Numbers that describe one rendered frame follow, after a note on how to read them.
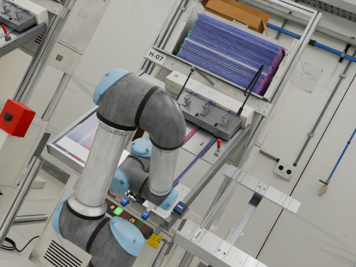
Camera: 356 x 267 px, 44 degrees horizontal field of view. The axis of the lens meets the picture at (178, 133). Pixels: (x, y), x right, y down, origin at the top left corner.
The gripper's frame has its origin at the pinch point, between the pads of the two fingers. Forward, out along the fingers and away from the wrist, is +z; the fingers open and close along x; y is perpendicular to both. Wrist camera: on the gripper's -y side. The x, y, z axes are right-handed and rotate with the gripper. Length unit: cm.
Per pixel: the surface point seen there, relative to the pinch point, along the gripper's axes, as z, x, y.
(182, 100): 4, -25, -62
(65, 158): 9.7, -47.2, -2.3
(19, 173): 112, -135, -27
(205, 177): 8.7, 9.5, -31.1
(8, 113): 17, -97, -10
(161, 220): 9.9, 6.6, -2.3
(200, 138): 10, -6, -51
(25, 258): 88, -68, 22
